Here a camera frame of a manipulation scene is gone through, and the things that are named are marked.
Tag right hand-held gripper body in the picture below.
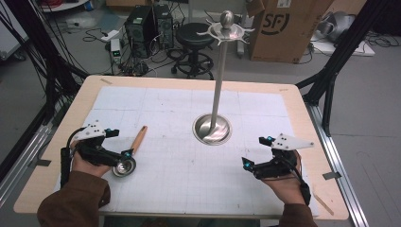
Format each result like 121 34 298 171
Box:
252 132 315 181

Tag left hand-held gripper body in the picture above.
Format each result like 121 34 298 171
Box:
73 120 126 167

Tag metal ladle with wooden handle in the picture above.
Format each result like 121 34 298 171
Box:
112 125 148 178

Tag metal utensil rack with hooks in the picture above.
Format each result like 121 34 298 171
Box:
192 9 255 147

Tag person's left hand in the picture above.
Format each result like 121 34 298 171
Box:
69 140 113 178

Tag person's right hand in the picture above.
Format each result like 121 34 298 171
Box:
262 150 308 207

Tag thin wooden stick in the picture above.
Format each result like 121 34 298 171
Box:
313 192 336 217

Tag white grid mat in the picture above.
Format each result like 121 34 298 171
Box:
53 85 320 218

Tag light wooden table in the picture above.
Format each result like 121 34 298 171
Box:
12 75 350 221

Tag white device with green display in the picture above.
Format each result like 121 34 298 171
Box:
110 38 123 64

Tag white power strip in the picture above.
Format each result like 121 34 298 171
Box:
100 29 121 43

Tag brown cardboard box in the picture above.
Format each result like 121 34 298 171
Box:
248 0 336 64

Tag large black computer tower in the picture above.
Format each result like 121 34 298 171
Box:
124 5 159 60

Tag slim black computer tower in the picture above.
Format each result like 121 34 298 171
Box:
153 3 175 50

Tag black round stool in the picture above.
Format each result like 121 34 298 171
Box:
170 22 216 79

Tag grey rounded casing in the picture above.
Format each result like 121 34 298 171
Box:
316 10 357 44

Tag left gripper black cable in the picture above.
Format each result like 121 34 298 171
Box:
60 127 87 189

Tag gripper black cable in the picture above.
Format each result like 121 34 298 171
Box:
60 127 87 189
279 154 312 206

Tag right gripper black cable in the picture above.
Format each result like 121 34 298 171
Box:
279 154 312 206

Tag aluminium rail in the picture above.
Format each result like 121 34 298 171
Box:
305 103 371 227
0 121 54 207

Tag black frame with cables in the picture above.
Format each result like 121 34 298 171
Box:
0 0 90 127

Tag black metal frame stand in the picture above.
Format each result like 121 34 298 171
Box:
295 0 401 138

